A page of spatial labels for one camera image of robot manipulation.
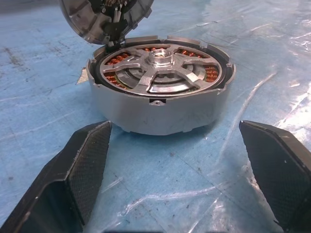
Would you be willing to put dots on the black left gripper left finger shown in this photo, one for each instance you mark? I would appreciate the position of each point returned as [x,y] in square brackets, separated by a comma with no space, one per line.
[60,184]

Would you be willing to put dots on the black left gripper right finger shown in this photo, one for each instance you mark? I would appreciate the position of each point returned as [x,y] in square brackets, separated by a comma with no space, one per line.
[284,174]

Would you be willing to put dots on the black rotor with silver spokes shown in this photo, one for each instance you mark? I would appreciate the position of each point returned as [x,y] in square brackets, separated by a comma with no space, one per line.
[145,81]

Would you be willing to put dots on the silver motor housing copper coils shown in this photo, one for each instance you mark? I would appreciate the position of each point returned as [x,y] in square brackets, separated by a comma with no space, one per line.
[145,116]

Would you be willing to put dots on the silver motor cover circuit board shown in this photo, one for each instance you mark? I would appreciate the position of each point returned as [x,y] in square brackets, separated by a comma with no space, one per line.
[85,24]

